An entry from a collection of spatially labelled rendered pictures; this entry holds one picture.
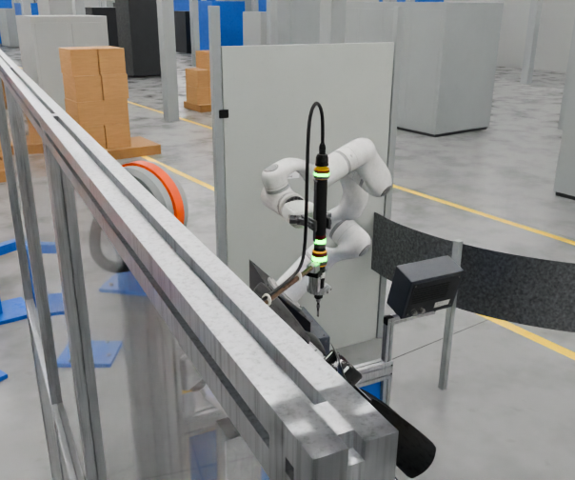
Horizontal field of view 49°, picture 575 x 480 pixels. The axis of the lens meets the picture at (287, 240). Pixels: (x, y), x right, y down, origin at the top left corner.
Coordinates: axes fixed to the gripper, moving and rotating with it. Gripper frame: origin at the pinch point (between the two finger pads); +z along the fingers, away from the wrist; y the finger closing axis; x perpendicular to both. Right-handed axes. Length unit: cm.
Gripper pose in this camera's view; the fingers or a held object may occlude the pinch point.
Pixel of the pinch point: (319, 223)
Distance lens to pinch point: 178.7
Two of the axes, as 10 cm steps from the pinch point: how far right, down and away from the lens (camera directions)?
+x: 0.1, -9.4, -3.5
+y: -8.9, 1.5, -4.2
